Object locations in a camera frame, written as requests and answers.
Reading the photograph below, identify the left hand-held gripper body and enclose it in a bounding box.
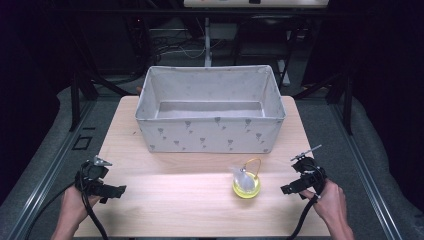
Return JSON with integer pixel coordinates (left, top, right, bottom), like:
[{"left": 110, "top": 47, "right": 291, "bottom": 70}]
[{"left": 74, "top": 154, "right": 114, "bottom": 198}]

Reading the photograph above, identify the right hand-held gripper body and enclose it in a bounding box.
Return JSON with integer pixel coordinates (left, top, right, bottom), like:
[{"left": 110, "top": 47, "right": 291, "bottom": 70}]
[{"left": 289, "top": 144, "right": 328, "bottom": 195}]

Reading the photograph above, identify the grey printed fabric storage box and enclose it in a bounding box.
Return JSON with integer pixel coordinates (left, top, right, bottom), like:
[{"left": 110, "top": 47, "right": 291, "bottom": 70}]
[{"left": 134, "top": 64, "right": 287, "bottom": 155}]

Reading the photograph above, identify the person's right hand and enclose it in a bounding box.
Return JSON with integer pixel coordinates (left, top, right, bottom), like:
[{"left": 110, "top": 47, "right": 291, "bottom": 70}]
[{"left": 299, "top": 177, "right": 346, "bottom": 231}]

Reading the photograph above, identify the person's left hand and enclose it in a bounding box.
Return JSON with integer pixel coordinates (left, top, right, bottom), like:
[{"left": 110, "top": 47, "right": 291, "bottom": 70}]
[{"left": 60, "top": 184, "right": 102, "bottom": 229}]

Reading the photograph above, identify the black metal stand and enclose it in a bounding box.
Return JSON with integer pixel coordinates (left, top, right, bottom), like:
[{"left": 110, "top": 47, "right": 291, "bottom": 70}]
[
  {"left": 67, "top": 63, "right": 134, "bottom": 133},
  {"left": 292, "top": 71, "right": 355, "bottom": 136}
]

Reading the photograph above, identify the black chair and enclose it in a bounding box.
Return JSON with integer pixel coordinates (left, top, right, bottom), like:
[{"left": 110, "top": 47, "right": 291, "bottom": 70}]
[{"left": 231, "top": 14, "right": 303, "bottom": 89}]

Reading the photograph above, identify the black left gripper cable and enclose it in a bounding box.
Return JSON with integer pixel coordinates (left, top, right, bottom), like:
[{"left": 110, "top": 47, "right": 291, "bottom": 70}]
[{"left": 23, "top": 168, "right": 110, "bottom": 240}]

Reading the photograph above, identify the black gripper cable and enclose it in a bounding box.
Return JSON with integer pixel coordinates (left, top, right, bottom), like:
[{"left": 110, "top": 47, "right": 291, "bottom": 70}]
[
  {"left": 285, "top": 194, "right": 322, "bottom": 240},
  {"left": 23, "top": 168, "right": 110, "bottom": 240}
]

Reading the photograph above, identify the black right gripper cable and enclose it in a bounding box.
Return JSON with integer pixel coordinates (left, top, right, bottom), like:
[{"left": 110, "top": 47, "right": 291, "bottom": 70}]
[{"left": 285, "top": 194, "right": 322, "bottom": 240}]

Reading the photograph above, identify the grey metal floor rail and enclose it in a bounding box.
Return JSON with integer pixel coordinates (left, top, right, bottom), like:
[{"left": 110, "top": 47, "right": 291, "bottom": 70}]
[
  {"left": 6, "top": 99, "right": 98, "bottom": 240},
  {"left": 329, "top": 102, "right": 405, "bottom": 240}
]

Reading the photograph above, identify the tangle of floor cables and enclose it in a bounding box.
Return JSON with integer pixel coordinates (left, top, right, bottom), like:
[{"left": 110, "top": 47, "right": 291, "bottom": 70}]
[{"left": 148, "top": 31, "right": 225, "bottom": 62}]

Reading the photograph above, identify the white metal post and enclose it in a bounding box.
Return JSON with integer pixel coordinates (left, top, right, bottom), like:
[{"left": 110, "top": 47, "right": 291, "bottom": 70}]
[{"left": 203, "top": 16, "right": 214, "bottom": 68}]

